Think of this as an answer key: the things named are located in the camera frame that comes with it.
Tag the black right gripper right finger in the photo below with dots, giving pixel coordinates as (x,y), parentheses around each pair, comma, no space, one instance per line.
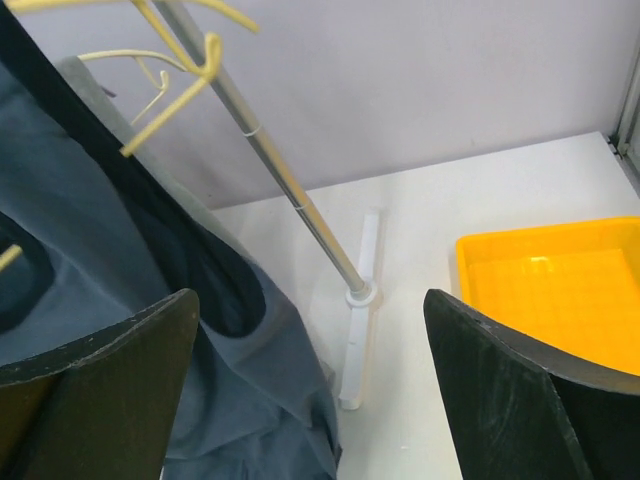
(518,408)

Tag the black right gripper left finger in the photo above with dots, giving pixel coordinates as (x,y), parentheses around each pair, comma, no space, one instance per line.
(103,406)

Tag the blue printed tank top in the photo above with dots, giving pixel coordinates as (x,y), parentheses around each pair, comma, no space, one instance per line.
(102,239)

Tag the grey tank top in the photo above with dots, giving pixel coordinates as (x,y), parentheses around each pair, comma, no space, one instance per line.
(83,83)

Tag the yellow plastic tray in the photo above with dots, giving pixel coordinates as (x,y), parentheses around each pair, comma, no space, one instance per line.
(573,286)

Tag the silver white clothes rack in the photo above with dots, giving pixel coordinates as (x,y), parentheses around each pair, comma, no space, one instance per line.
(363,292)

